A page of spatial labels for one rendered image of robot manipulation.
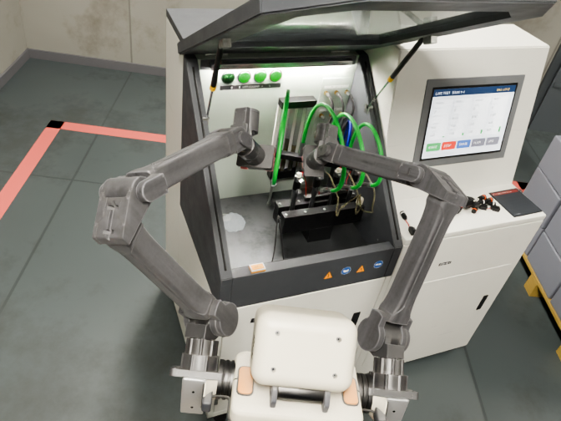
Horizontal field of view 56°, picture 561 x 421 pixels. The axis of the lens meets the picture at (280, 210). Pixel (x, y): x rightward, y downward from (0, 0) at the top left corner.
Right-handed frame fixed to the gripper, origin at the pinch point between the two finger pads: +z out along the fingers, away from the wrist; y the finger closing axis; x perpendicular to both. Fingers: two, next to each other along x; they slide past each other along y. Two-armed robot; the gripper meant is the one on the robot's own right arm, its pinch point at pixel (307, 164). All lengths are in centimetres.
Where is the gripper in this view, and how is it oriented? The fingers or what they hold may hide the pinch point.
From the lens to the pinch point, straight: 178.7
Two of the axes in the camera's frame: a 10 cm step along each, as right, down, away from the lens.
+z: -1.8, 0.8, 9.8
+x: -9.8, -0.4, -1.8
